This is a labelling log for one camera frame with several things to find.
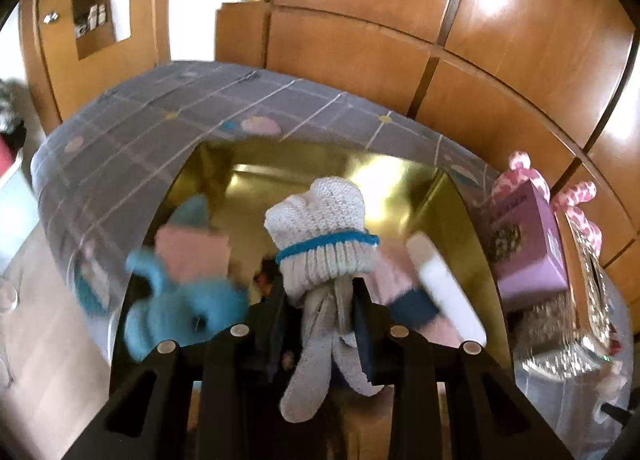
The pink and blue fuzzy socks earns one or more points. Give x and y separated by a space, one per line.
190 310

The wooden door with shelf niche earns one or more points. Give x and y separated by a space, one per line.
130 65

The dark furry object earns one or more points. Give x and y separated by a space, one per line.
10 105

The silver embossed tissue box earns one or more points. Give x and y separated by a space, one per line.
560 340

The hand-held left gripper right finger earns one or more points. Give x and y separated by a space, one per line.
365 335

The white knitted glove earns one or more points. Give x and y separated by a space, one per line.
320 225

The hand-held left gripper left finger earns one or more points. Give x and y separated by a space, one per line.
270 340

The pink sock with blue cuff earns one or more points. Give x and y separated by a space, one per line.
415 310

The group of small bottles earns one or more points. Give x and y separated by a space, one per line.
92 15

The purple cardboard box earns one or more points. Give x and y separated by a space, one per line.
530 250

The metal door knob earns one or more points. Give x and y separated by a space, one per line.
50 18

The gold tin box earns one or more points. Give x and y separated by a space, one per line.
400 175

